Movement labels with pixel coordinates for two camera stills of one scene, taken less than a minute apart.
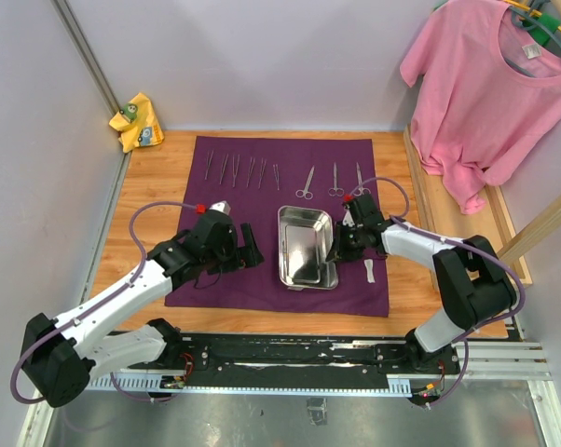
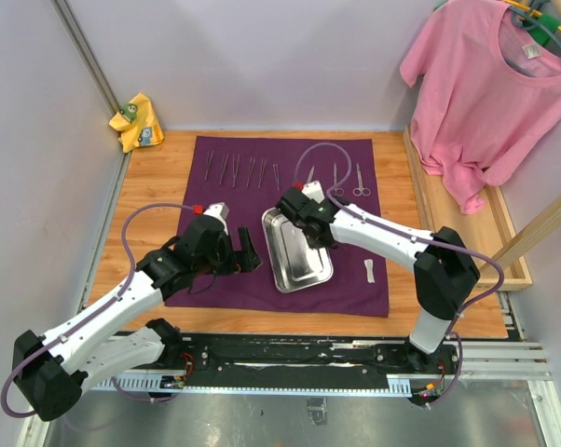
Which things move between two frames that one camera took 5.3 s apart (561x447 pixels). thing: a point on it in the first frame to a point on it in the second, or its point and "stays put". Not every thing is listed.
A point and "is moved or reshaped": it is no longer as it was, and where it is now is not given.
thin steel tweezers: x=233 y=169 stays put
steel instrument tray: x=305 y=238 is moved or reshaped
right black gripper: x=337 y=250 to x=320 y=245
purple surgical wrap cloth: x=259 y=176 stays put
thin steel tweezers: x=262 y=168 stays put
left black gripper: x=248 y=255 stays put
